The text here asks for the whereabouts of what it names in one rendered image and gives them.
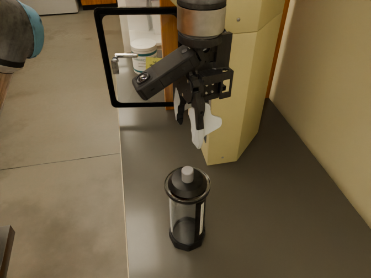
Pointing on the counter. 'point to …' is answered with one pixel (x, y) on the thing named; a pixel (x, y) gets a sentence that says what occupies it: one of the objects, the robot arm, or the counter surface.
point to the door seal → (105, 52)
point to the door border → (106, 48)
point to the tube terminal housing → (244, 77)
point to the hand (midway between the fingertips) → (186, 132)
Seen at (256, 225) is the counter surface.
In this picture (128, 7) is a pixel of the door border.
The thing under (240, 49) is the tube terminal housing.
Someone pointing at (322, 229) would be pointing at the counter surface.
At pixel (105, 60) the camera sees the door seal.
